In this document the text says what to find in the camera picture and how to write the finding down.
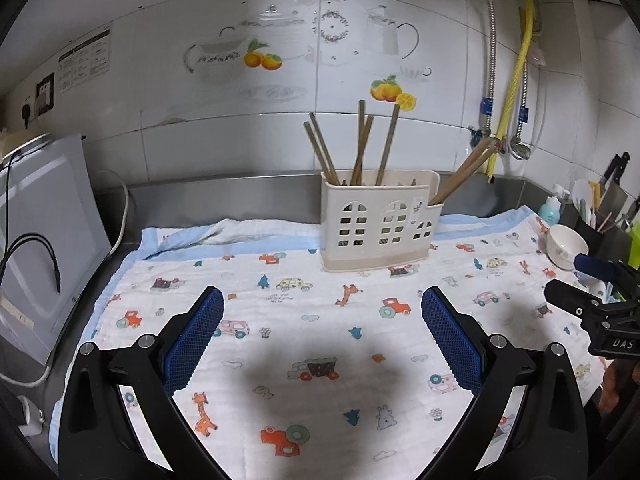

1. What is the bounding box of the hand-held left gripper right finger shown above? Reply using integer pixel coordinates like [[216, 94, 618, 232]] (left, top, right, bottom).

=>
[[421, 285, 588, 480]]

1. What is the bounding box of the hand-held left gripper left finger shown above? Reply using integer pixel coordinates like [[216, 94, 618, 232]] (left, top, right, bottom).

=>
[[56, 285, 233, 480]]

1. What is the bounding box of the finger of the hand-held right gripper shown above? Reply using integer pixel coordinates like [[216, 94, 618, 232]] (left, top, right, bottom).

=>
[[544, 279, 602, 322], [574, 253, 619, 282]]

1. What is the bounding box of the beige plastic chopstick holder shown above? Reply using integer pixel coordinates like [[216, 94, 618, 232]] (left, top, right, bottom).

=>
[[320, 170, 441, 273]]

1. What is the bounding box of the brown wooden chopstick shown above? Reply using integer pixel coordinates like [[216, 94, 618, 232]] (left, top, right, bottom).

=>
[[308, 111, 343, 187], [303, 121, 337, 187], [351, 100, 366, 187], [354, 115, 375, 187], [434, 144, 497, 207], [375, 104, 401, 187], [429, 139, 492, 207]]

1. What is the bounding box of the person's right hand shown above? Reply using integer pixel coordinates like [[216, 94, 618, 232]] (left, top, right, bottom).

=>
[[599, 359, 632, 412]]

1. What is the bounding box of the white ceramic bowl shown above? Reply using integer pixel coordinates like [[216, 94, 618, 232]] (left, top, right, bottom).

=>
[[545, 225, 590, 274]]

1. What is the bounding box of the black knife holder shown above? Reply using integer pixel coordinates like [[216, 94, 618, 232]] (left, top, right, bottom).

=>
[[572, 202, 632, 248]]

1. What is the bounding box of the steel cleaver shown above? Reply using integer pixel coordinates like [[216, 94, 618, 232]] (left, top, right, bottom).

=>
[[597, 182, 630, 217]]

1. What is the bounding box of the light blue bottle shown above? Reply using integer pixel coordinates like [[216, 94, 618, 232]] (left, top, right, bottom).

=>
[[538, 195, 564, 227]]

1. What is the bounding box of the white rice paddle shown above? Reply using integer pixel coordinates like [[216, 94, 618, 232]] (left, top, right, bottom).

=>
[[571, 178, 596, 212]]

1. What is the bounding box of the white printed cartoon blanket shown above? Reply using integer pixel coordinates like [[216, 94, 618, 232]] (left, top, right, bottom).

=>
[[47, 205, 608, 480]]

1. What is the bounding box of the white kitchen appliance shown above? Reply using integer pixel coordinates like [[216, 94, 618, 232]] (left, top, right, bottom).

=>
[[0, 132, 113, 367]]

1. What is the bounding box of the black handled knife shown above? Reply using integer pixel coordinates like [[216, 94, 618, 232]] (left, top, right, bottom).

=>
[[602, 151, 632, 187]]

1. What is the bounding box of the white power cable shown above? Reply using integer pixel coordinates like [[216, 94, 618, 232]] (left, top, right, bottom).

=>
[[104, 169, 132, 257]]

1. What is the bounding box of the black cable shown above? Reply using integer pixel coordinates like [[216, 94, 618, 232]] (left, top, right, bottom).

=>
[[0, 232, 63, 295]]

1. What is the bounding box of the braided metal hose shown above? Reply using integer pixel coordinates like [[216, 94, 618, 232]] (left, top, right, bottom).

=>
[[474, 0, 498, 137], [511, 60, 533, 160]]

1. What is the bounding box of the yellow gas hose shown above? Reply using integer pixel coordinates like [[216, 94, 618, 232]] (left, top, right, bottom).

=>
[[484, 0, 537, 184]]

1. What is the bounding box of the black wall socket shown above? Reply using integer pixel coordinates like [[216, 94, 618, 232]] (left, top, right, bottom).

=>
[[35, 73, 55, 114]]

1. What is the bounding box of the printed wall label sheet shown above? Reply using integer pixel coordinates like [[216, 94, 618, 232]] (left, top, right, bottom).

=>
[[56, 29, 112, 94]]

